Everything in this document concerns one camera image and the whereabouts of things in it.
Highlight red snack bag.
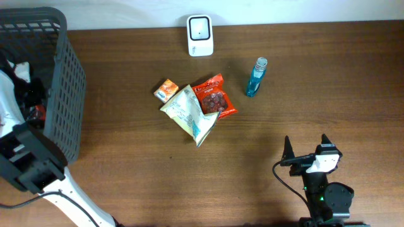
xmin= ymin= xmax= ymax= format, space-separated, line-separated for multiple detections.
xmin=192 ymin=74 xmax=238 ymax=119

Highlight cream chips bag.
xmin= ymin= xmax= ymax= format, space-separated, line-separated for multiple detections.
xmin=160 ymin=85 xmax=220 ymax=148

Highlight small orange box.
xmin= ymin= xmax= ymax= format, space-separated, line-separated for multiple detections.
xmin=154 ymin=79 xmax=179 ymax=103

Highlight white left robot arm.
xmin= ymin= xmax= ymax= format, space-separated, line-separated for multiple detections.
xmin=1 ymin=59 xmax=120 ymax=226

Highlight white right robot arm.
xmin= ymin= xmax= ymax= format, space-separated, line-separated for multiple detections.
xmin=272 ymin=134 xmax=366 ymax=227

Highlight white barcode scanner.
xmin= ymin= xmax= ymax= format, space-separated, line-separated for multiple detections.
xmin=186 ymin=15 xmax=214 ymax=57

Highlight dark grey plastic basket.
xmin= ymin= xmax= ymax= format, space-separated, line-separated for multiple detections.
xmin=1 ymin=7 xmax=86 ymax=163

